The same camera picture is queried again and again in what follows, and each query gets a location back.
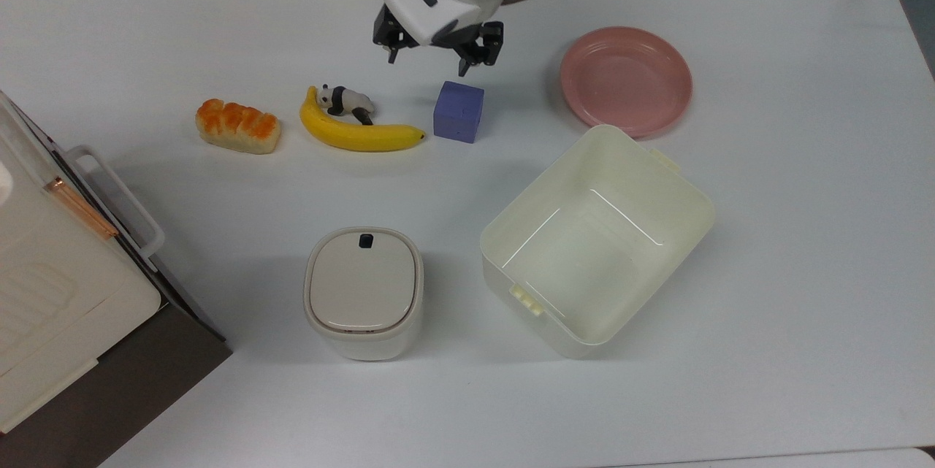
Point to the yellow toy banana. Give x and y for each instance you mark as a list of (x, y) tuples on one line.
[(350, 136)]

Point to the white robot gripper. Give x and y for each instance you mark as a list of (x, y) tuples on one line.
[(431, 12)]

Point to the small panda figurine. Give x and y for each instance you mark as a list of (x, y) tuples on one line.
[(347, 98)]

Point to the cream toy fridge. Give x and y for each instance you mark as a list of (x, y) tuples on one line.
[(58, 307)]

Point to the small white lidded bin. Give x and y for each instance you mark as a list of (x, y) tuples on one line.
[(363, 289)]

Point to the pink round plate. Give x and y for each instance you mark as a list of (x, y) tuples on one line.
[(628, 81)]

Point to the white toaster oven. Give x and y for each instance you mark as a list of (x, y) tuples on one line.
[(109, 395)]

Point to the toy bread loaf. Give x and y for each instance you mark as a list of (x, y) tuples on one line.
[(237, 126)]

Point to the purple foam cube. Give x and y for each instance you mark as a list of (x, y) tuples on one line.
[(459, 114)]

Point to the cream open plastic box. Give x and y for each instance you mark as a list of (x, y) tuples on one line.
[(599, 249)]

